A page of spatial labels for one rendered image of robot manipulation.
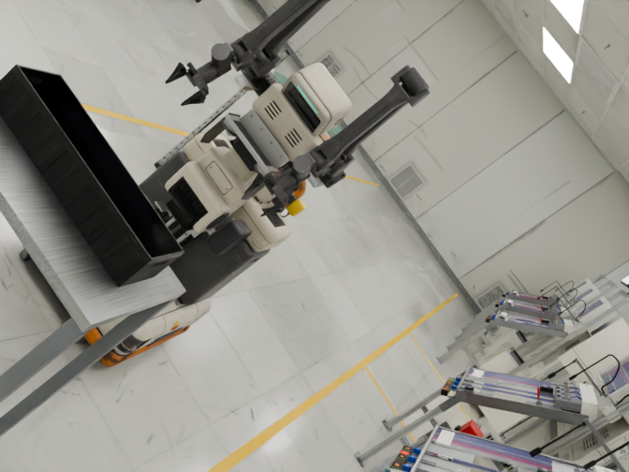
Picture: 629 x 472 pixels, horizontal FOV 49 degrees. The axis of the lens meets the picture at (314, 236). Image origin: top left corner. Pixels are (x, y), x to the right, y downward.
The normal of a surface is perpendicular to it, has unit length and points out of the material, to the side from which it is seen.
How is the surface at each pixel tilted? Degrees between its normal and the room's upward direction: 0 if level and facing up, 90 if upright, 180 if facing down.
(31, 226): 0
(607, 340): 90
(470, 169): 90
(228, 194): 98
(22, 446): 0
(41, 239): 0
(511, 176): 90
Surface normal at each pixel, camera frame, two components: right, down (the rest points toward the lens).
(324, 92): 0.39, -0.38
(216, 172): -0.37, 0.16
